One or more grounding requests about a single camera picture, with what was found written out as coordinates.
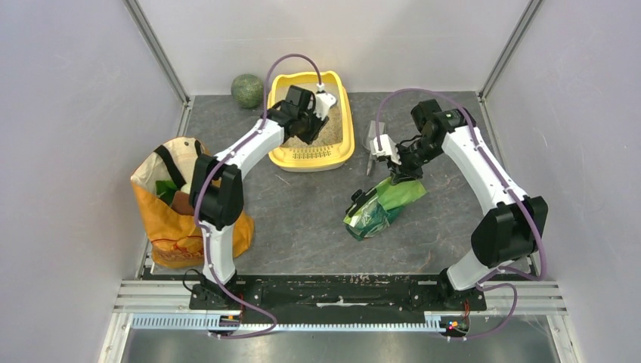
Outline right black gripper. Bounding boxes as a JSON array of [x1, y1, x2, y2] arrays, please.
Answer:
[[386, 137, 444, 185]]

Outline green litter bag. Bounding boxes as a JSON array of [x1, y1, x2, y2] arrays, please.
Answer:
[[343, 177, 427, 240]]

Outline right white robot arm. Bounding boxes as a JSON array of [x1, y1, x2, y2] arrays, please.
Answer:
[[371, 99, 548, 309]]

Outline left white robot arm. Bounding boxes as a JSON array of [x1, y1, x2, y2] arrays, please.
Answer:
[[190, 85, 337, 309]]

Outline yellow litter box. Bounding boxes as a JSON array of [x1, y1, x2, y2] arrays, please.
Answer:
[[268, 70, 356, 172]]

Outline grey metal scoop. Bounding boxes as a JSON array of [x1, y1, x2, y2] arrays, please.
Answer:
[[364, 120, 386, 176]]

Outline green round ball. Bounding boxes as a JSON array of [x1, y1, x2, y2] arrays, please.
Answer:
[[231, 73, 264, 109]]

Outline orange shopping bag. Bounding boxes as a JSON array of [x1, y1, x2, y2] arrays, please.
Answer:
[[130, 137, 255, 269]]

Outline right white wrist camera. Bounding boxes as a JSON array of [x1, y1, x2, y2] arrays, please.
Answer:
[[371, 134, 401, 165]]

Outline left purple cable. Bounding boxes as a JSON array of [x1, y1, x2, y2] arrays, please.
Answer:
[[192, 53, 324, 340]]

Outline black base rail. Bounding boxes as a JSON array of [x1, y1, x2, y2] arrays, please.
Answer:
[[189, 274, 487, 325]]

